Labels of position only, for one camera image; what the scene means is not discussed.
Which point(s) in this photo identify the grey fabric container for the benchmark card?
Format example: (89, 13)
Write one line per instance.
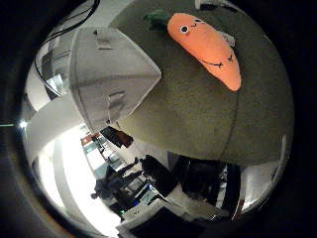
(109, 76)

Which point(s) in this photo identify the orange carrot plush toy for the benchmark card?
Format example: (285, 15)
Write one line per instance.
(204, 43)

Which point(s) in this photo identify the olive green table cloth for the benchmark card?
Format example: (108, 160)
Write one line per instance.
(198, 125)

